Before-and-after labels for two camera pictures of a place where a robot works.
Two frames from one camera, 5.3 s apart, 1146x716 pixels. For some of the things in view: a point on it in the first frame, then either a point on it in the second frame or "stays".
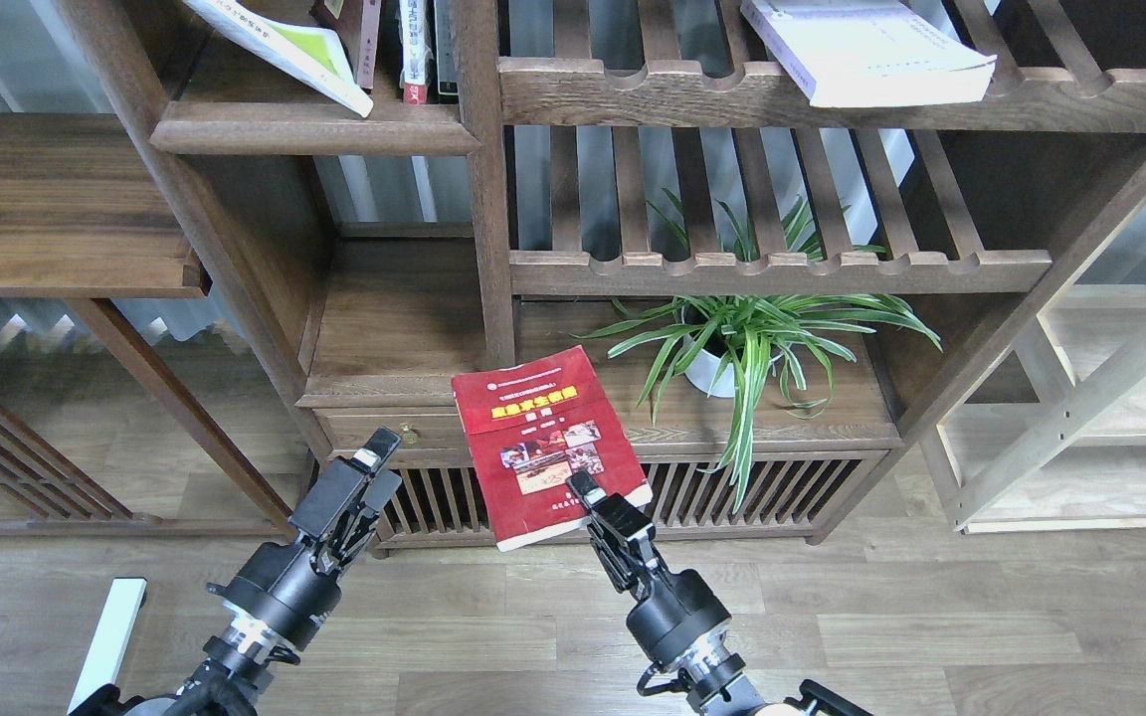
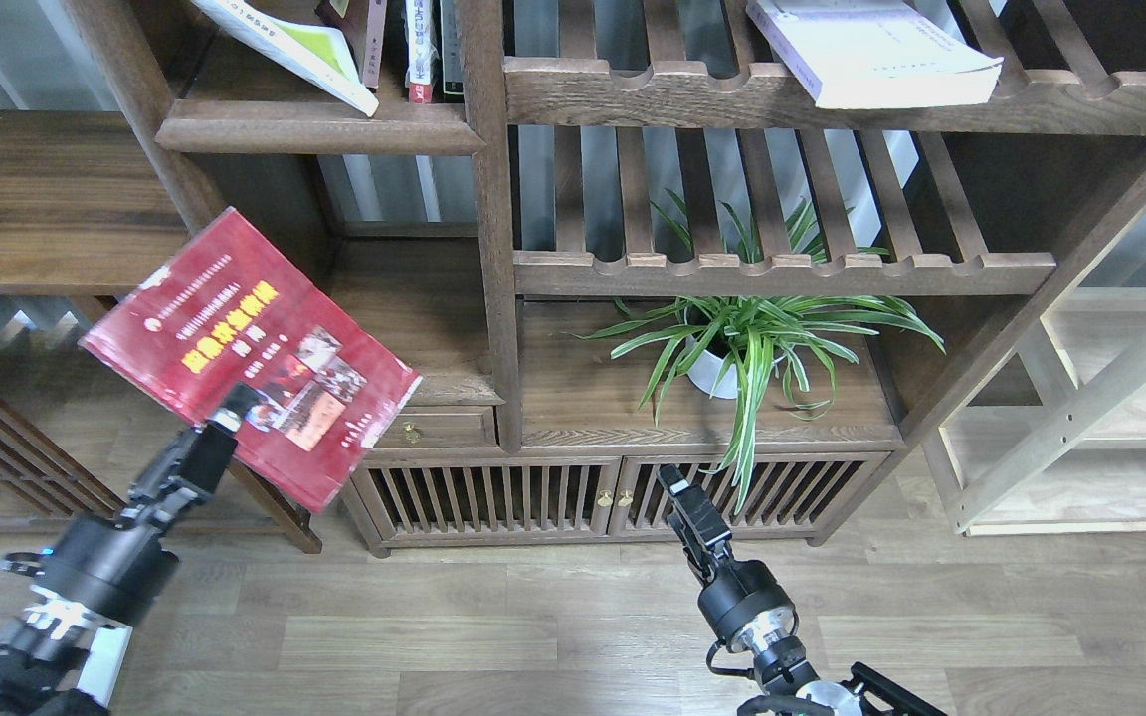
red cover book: x=530 y=428 to x=231 y=306
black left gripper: x=288 y=591 to x=112 y=566
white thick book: x=870 y=53 stays
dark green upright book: x=446 y=29 stays
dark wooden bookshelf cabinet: x=786 y=226 stays
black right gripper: x=674 y=612 to x=742 y=601
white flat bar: x=108 y=649 stays
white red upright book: x=413 y=25 stays
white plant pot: x=711 y=374 stays
